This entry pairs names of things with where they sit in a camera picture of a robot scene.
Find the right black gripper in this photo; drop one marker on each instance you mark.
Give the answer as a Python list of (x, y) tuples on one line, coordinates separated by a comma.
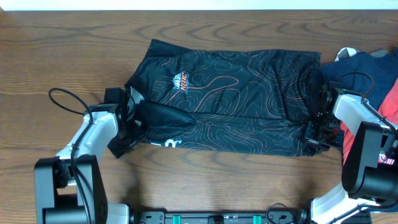
[(311, 137)]

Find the navy blue garment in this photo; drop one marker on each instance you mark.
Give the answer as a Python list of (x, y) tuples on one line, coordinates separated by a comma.
[(359, 71)]

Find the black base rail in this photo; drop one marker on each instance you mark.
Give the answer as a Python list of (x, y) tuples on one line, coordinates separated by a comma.
[(273, 216)]

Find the black orange patterned jersey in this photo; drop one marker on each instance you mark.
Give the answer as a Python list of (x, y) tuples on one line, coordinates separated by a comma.
[(256, 102)]

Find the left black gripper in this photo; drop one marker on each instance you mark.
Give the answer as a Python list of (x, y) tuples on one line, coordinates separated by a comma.
[(125, 134)]

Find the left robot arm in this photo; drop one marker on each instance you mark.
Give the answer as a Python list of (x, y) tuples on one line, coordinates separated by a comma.
[(69, 187)]

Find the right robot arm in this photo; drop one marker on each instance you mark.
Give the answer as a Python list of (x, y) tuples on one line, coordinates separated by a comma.
[(369, 175)]

